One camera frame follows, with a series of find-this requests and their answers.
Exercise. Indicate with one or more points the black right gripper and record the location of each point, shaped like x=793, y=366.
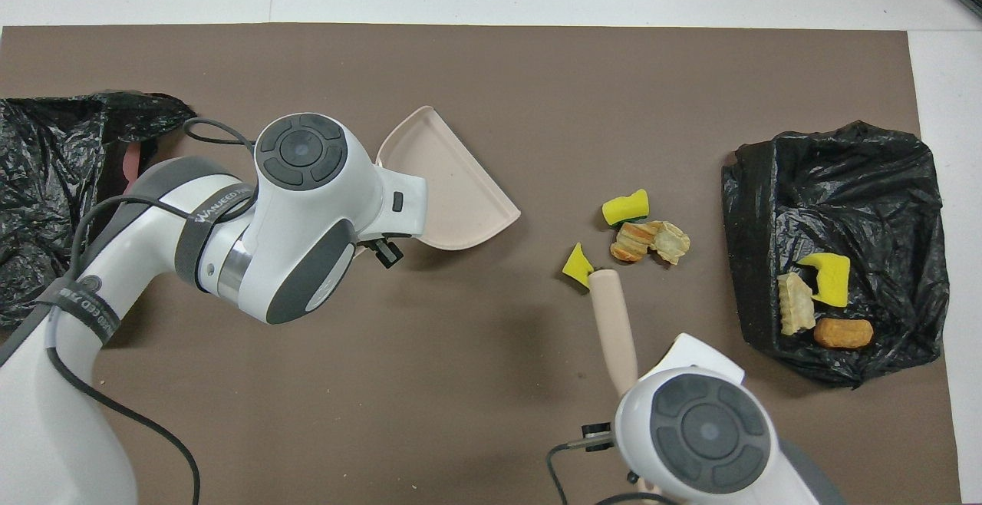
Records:
x=598, y=437

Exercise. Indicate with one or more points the beige plastic dustpan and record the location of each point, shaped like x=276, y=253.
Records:
x=453, y=183

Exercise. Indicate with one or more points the beige brush black bristles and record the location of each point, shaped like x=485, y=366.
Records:
x=614, y=328

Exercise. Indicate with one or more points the small yellow sponge piece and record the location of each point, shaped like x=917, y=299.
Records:
x=577, y=265

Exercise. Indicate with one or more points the orange striped pastry piece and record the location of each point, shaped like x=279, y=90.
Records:
x=633, y=242

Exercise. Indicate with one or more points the large yellow sponge piece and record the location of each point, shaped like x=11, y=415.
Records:
x=625, y=206

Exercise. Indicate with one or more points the striped beige pastry piece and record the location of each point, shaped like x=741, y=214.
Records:
x=795, y=305

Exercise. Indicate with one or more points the brown fried nugget piece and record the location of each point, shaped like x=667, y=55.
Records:
x=844, y=333

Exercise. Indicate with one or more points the yellow green sponge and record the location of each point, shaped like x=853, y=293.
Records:
x=828, y=278

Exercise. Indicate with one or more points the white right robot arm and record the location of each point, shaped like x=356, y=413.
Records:
x=706, y=428

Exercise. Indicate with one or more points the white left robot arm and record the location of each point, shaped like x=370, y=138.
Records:
x=307, y=206

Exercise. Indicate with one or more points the pink plastic bin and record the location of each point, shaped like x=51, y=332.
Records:
x=132, y=163

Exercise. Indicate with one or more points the black bag lined bin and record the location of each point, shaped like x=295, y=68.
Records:
x=844, y=183

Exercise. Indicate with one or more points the black bin bag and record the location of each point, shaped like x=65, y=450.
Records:
x=46, y=152

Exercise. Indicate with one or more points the brown table mat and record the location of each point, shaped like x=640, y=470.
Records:
x=491, y=75

